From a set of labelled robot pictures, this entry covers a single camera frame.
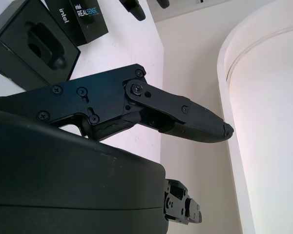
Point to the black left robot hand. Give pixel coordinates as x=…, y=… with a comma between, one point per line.
x=136, y=11

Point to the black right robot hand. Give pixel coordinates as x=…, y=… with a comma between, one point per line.
x=63, y=182

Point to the black angled device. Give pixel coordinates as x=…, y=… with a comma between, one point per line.
x=14, y=48

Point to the white curved container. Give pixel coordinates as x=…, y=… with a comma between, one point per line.
x=263, y=122

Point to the black Intel RealSense box lid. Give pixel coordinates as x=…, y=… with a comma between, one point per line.
x=92, y=24

